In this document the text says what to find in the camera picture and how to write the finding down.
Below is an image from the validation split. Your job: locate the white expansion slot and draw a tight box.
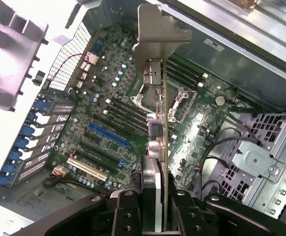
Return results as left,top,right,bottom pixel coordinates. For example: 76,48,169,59
67,157,109,182

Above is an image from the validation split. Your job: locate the black expansion slot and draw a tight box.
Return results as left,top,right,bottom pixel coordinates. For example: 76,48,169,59
73,149,117,173

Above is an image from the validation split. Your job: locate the green motherboard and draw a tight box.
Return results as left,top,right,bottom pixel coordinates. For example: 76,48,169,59
43,23,239,195

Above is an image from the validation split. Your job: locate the blue expansion slot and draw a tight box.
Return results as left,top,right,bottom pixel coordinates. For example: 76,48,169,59
88,122,131,148

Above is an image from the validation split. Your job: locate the perforated metal drive cage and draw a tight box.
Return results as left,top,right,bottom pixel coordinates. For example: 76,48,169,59
201,112,286,219

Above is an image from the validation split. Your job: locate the metal CPU socket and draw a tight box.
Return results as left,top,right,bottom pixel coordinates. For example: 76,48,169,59
130,82,198,123

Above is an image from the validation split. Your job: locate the open grey PC case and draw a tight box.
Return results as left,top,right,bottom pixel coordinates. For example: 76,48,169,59
0,0,286,236

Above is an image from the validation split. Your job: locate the white connector with yellow wires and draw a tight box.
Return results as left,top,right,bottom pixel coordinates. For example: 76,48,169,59
43,165,87,191

